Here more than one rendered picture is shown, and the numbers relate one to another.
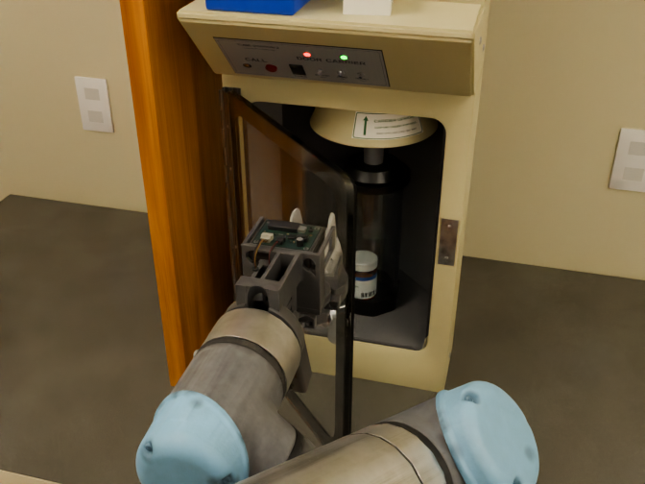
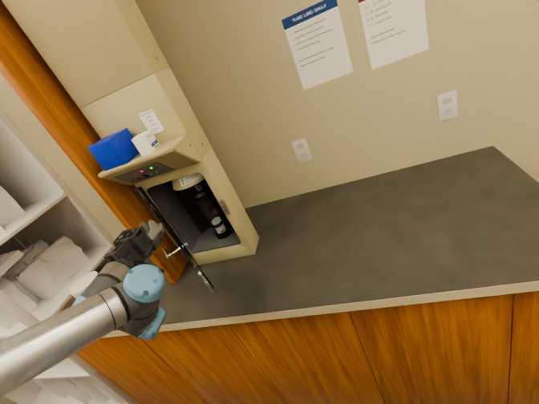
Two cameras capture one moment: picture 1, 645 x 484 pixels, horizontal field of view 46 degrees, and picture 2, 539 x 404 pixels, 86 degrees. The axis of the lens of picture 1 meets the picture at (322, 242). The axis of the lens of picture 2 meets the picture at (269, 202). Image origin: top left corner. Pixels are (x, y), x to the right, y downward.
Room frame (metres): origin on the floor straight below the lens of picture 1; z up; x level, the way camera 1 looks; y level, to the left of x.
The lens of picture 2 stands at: (-0.11, -0.45, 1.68)
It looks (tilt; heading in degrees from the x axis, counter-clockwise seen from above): 28 degrees down; 7
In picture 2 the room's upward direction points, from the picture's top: 25 degrees counter-clockwise
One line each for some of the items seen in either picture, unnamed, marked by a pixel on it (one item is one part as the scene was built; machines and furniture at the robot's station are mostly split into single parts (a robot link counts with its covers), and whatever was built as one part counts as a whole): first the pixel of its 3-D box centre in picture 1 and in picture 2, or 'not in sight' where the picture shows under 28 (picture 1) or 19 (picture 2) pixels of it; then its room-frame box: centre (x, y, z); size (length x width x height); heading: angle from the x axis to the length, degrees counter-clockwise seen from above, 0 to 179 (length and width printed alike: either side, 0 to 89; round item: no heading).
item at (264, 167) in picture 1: (284, 277); (174, 239); (0.80, 0.05, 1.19); 0.30 x 0.01 x 0.40; 30
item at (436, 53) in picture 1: (331, 52); (150, 167); (0.85, -0.01, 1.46); 0.32 x 0.12 x 0.10; 75
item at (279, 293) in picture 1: (280, 293); (131, 252); (0.55, 0.04, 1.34); 0.12 x 0.08 x 0.09; 165
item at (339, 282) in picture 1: (322, 283); (153, 242); (0.60, 0.00, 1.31); 0.09 x 0.05 x 0.02; 165
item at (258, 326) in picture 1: (246, 356); (115, 276); (0.47, 0.06, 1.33); 0.08 x 0.05 x 0.08; 75
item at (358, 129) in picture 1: (373, 104); (189, 172); (1.00, -0.07, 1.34); 0.18 x 0.18 x 0.05
